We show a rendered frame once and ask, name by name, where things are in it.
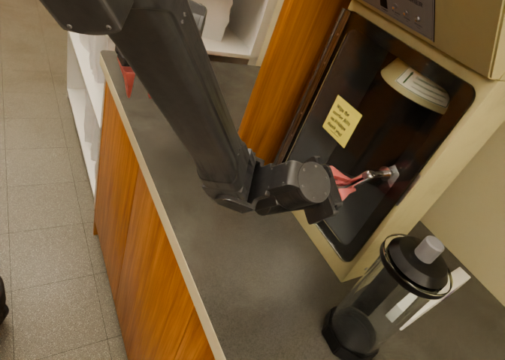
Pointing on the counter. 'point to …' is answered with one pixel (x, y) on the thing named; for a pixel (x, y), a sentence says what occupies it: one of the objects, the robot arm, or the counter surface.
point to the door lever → (367, 177)
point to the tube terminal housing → (480, 128)
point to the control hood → (465, 22)
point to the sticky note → (342, 121)
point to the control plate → (424, 8)
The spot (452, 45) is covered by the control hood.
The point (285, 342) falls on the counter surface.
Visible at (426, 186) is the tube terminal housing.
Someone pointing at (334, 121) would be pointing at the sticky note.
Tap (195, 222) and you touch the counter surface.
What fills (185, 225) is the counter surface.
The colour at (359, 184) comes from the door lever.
